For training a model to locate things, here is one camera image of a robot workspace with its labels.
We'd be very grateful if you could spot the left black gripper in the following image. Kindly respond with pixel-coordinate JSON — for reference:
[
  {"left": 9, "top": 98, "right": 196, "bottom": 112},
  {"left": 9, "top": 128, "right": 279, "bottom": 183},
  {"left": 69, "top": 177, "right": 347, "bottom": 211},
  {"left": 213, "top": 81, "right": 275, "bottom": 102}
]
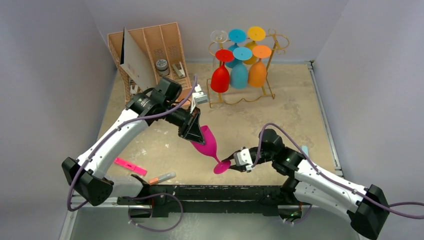
[{"left": 162, "top": 101, "right": 206, "bottom": 145}]

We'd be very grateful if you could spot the magenta wine glass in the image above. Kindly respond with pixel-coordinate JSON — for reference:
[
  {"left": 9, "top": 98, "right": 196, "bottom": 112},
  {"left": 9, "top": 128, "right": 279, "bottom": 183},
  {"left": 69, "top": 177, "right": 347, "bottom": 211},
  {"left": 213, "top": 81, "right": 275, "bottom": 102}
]
[{"left": 191, "top": 125, "right": 231, "bottom": 175}]

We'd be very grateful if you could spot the red wine glass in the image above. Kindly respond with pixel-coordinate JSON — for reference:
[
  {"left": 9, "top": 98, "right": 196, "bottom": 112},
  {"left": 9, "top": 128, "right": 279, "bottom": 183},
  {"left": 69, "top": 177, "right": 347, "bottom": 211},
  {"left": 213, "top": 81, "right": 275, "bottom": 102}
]
[{"left": 210, "top": 49, "right": 235, "bottom": 93}]

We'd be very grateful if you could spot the blue wine glass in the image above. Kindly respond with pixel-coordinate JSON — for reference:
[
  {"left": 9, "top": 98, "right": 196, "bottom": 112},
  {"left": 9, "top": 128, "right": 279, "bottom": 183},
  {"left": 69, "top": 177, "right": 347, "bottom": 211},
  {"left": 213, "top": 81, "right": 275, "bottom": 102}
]
[
  {"left": 225, "top": 28, "right": 247, "bottom": 69},
  {"left": 230, "top": 47, "right": 253, "bottom": 89}
]

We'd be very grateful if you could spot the orange wine glass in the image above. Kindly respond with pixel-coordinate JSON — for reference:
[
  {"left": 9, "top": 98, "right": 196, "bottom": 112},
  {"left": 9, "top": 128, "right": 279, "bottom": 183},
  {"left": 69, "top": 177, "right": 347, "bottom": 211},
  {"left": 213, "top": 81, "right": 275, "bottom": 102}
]
[{"left": 248, "top": 45, "right": 272, "bottom": 88}]

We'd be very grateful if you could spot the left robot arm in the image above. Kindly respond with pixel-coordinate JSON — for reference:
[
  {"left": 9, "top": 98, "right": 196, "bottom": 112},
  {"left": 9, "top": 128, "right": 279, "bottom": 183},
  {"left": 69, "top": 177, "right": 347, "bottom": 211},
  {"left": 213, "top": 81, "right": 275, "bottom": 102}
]
[{"left": 61, "top": 77, "right": 206, "bottom": 212}]

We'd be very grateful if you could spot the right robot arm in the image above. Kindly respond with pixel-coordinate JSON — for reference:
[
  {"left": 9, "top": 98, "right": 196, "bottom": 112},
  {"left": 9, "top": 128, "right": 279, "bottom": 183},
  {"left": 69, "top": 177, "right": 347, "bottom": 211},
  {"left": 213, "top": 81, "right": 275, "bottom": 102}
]
[{"left": 226, "top": 128, "right": 389, "bottom": 240}]

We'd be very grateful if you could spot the clear wine glass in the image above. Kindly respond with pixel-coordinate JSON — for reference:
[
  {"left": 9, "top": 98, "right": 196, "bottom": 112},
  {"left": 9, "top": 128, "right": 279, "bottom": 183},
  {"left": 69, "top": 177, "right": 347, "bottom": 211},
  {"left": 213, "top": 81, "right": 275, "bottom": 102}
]
[{"left": 209, "top": 30, "right": 228, "bottom": 70}]

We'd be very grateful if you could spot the yellow wine glass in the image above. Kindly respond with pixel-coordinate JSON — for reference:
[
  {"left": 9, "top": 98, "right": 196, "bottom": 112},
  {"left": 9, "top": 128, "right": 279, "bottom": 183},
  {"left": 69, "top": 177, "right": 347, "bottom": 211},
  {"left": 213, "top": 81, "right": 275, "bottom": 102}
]
[{"left": 243, "top": 26, "right": 267, "bottom": 65}]

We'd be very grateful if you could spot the gold wine glass rack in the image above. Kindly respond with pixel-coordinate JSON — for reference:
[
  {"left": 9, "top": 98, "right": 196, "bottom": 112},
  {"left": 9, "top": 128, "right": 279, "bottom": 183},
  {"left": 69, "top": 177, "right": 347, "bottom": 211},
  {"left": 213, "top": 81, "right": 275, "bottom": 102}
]
[{"left": 206, "top": 28, "right": 290, "bottom": 108}]

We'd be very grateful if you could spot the stapler in organizer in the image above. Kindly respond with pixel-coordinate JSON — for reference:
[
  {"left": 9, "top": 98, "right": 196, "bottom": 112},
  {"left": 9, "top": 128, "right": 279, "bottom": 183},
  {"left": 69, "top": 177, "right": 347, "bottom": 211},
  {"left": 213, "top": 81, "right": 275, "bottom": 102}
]
[{"left": 172, "top": 61, "right": 186, "bottom": 79}]

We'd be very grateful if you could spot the grey orange marker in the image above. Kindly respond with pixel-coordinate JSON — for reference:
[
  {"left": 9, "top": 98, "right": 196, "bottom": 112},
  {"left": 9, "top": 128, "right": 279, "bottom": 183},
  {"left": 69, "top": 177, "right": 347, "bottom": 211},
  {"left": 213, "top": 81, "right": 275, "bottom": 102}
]
[{"left": 148, "top": 171, "right": 176, "bottom": 185}]

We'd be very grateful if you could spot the pink highlighter marker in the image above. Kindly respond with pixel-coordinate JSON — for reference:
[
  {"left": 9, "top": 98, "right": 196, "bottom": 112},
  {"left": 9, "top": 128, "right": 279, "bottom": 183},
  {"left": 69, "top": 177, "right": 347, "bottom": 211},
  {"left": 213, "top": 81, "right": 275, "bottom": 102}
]
[{"left": 114, "top": 157, "right": 148, "bottom": 177}]

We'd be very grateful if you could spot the light blue eraser bar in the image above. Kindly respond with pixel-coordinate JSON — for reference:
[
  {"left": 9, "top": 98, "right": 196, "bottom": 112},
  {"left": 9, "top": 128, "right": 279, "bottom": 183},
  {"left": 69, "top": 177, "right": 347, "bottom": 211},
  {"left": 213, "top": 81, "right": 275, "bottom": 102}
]
[{"left": 301, "top": 145, "right": 309, "bottom": 157}]

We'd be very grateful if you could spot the small round tin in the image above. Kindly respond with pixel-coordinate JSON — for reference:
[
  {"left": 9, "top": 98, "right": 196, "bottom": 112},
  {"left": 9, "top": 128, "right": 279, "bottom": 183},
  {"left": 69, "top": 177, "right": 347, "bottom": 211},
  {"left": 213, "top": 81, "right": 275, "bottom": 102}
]
[{"left": 155, "top": 58, "right": 170, "bottom": 77}]

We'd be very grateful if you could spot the peach file organizer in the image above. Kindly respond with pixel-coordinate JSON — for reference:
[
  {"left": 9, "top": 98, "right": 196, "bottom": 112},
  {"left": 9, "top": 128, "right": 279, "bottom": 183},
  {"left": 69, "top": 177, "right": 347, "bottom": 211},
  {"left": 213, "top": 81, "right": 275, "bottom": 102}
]
[{"left": 107, "top": 22, "right": 192, "bottom": 103}]

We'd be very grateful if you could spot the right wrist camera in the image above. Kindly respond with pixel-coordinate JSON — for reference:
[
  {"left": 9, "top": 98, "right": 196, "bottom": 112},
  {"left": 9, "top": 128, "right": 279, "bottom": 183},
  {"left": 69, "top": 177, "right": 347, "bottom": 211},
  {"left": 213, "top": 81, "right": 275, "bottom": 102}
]
[{"left": 233, "top": 148, "right": 255, "bottom": 171}]

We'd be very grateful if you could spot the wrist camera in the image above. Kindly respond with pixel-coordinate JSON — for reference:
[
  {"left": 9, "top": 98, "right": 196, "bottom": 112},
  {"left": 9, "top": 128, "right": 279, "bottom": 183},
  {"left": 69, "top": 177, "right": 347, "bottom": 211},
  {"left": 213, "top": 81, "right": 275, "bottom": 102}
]
[
  {"left": 192, "top": 84, "right": 209, "bottom": 106},
  {"left": 233, "top": 148, "right": 255, "bottom": 171}
]

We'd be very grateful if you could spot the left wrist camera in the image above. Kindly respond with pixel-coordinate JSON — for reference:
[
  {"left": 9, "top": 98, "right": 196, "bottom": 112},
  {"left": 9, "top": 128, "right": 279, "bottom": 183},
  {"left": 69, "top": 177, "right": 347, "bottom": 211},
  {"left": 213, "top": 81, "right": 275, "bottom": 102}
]
[{"left": 192, "top": 84, "right": 209, "bottom": 106}]

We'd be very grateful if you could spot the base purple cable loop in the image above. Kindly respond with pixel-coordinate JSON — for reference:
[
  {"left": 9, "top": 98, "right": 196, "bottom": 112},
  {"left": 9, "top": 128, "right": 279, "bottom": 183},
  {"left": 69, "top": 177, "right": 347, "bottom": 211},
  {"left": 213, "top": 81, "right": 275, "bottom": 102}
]
[{"left": 127, "top": 193, "right": 184, "bottom": 233}]

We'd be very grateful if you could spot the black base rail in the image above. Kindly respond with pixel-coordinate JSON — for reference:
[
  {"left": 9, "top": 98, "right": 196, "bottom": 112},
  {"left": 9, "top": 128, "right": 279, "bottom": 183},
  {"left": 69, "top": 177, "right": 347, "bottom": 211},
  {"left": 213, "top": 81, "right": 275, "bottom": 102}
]
[{"left": 117, "top": 184, "right": 310, "bottom": 219}]

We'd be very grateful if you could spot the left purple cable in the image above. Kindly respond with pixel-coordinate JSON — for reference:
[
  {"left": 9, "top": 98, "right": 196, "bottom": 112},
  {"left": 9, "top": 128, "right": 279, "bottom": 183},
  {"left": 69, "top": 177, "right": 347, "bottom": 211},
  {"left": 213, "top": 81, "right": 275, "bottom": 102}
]
[{"left": 66, "top": 73, "right": 199, "bottom": 213}]

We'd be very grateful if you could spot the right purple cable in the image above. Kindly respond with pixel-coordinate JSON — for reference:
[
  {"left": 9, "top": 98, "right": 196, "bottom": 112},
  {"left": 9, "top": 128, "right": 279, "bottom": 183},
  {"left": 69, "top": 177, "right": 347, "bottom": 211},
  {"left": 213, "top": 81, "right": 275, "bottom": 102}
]
[{"left": 250, "top": 122, "right": 424, "bottom": 221}]

